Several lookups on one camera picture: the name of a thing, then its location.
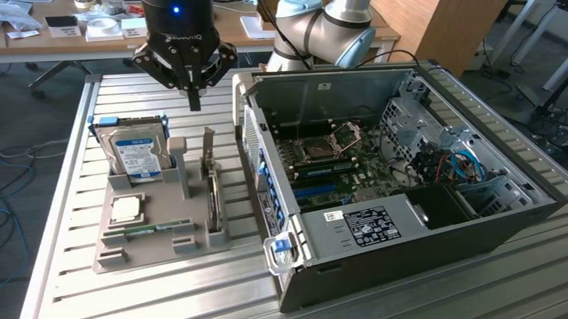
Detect red wire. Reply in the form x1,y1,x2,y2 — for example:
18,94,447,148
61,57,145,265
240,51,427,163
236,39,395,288
433,155,450,182

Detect white box with black top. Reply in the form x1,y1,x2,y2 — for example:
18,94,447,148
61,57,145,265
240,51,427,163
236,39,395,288
44,15,83,38

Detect plain white box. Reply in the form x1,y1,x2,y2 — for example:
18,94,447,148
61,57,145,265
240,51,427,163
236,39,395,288
120,17,148,39

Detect wooden desk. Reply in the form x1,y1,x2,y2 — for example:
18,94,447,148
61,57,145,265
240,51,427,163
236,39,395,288
0,0,399,64

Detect clear plastic bag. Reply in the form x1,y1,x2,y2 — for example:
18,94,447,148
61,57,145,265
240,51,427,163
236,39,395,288
0,3,44,31

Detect white paper stack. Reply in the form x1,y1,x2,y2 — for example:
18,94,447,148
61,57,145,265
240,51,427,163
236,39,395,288
239,15,276,41

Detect hard disk in blue caddy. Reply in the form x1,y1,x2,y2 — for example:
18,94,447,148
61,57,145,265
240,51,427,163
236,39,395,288
88,112,176,183

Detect metal socket cover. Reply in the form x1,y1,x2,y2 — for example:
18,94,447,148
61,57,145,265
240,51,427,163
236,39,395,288
327,121,363,154

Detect white table frame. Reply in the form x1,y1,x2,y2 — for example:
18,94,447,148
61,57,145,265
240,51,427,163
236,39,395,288
487,0,568,90

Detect blue wire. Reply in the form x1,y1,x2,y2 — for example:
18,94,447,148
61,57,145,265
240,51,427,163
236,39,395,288
451,149,487,183

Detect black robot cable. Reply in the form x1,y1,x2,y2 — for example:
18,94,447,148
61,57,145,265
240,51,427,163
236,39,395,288
256,0,314,69

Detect green RAM stick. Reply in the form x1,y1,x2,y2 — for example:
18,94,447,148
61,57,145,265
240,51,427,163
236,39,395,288
123,219,191,236

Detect flat white box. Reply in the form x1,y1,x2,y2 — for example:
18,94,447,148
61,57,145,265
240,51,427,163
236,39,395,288
84,25,124,43

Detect CPU socket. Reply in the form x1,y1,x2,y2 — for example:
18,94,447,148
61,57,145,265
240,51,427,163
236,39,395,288
300,139,342,163

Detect blue expansion slot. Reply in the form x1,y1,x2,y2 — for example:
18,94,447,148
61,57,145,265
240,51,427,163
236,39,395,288
292,183,338,199

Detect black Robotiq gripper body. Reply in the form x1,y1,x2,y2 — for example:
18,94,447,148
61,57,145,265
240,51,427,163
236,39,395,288
141,0,221,72

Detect silver CPU chip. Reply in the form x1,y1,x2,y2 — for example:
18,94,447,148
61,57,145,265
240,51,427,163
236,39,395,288
109,197,144,224

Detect open black PC case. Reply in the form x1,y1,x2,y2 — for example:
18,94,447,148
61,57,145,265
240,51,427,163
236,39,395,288
231,59,568,313

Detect black cable behind case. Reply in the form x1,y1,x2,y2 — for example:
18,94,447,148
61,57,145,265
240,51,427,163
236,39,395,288
375,49,453,77

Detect green motherboard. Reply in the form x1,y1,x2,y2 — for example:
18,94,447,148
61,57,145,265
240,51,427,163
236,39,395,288
274,119,413,213

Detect white tape roll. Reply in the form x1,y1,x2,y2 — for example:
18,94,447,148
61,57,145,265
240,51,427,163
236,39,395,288
85,18,119,34

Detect grey power supply unit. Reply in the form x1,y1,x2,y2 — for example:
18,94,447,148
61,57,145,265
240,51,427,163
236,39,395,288
299,194,429,259

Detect grey floor cable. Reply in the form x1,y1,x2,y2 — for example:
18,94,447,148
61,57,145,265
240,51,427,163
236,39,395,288
0,138,70,160

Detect blue floor cable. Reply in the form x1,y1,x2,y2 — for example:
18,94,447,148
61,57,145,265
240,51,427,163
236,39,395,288
0,162,36,286

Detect graphics card with metal bracket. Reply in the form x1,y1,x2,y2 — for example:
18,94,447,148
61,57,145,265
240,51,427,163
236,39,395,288
199,126,224,234

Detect RAM stick with blue label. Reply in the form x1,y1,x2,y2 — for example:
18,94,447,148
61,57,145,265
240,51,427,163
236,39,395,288
294,159,358,179

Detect silver disk bay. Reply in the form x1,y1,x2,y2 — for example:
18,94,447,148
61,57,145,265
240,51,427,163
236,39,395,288
451,175,533,217

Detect grey plastic parts rack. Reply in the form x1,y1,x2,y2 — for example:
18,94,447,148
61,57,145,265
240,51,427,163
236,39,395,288
91,126,234,275

